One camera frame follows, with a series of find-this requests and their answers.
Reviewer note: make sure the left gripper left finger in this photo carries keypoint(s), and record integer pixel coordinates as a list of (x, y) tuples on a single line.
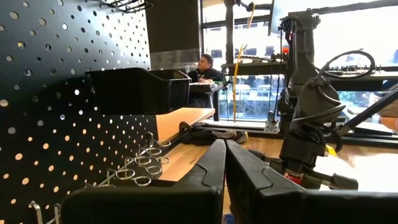
[(202, 180)]

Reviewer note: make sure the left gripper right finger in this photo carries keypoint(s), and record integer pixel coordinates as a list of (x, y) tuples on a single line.
[(248, 186)]

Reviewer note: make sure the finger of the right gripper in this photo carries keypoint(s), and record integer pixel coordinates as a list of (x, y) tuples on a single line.
[(276, 166), (342, 182)]

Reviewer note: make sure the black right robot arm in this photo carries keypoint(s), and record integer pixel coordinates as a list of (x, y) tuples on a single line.
[(303, 62)]

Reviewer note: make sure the black metal peg board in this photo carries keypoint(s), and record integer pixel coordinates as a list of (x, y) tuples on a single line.
[(46, 124)]

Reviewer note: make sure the yellow gripper tag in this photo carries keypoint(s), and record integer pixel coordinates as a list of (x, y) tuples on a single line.
[(330, 150)]

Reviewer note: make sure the tan wooden desk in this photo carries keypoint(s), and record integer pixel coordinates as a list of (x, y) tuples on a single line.
[(183, 119)]

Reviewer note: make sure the black office desk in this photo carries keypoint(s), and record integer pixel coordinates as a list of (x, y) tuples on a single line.
[(214, 99)]

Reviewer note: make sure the black workbench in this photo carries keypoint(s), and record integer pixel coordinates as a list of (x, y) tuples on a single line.
[(248, 67)]

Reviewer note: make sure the person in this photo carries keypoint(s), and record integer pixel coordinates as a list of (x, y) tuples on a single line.
[(205, 71)]

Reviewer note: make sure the black plastic bin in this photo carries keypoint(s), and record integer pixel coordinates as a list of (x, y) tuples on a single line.
[(133, 90)]

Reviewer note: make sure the black aluminium table frame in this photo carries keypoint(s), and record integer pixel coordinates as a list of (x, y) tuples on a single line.
[(367, 140)]

